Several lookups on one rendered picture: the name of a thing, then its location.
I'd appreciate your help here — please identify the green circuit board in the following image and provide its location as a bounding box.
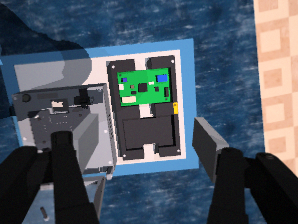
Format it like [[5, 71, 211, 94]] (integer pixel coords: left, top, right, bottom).
[[117, 68, 172, 106]]

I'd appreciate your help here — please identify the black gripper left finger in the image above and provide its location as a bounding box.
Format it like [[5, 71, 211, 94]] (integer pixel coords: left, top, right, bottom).
[[0, 113, 100, 224]]

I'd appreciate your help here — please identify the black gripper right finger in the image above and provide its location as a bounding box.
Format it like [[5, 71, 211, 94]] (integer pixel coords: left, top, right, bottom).
[[192, 117, 298, 224]]

